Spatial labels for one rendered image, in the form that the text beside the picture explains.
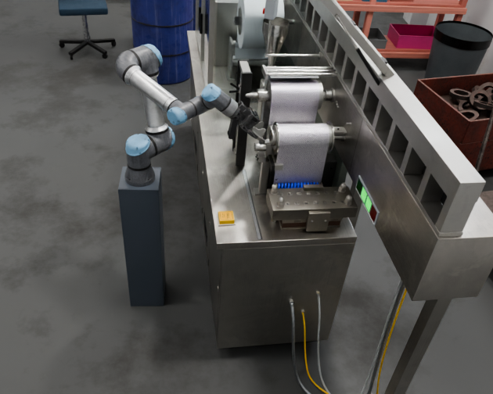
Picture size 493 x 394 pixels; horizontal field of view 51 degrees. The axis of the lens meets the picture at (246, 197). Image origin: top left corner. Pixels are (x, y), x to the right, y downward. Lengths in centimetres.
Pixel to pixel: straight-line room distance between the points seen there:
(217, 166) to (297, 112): 54
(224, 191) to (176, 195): 144
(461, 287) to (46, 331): 225
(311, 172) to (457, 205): 97
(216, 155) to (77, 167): 178
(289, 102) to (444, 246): 111
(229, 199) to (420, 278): 109
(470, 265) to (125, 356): 192
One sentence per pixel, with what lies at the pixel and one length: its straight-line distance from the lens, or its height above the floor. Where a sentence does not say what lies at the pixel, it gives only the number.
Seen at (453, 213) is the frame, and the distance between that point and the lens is 168.
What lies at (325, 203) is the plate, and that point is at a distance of 238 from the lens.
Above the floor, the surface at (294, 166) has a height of 113.
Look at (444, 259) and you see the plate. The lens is 180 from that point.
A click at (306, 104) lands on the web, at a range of 253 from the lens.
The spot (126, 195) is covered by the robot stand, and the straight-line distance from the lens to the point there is 263.
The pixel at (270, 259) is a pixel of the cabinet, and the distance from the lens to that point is 242.
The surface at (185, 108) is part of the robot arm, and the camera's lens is 219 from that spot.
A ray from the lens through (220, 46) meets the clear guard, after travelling 319.
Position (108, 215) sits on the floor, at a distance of 385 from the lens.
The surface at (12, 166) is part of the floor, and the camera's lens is 450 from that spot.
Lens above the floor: 250
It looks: 39 degrees down
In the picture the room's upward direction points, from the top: 5 degrees clockwise
